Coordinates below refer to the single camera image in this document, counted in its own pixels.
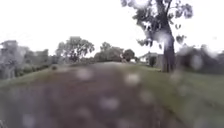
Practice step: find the brown dirt path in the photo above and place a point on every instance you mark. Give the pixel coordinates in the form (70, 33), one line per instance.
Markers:
(100, 96)

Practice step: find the row of trees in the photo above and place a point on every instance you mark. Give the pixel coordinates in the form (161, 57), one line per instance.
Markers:
(80, 50)

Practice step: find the building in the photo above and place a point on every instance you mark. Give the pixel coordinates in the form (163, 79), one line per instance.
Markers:
(150, 58)

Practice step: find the large dark-trunked tree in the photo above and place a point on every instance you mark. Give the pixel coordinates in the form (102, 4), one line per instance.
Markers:
(168, 50)

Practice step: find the green grass verge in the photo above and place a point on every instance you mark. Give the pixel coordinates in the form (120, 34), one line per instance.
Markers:
(23, 78)
(193, 96)

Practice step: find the dark hedge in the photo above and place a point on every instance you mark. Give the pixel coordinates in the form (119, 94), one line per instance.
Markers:
(200, 61)

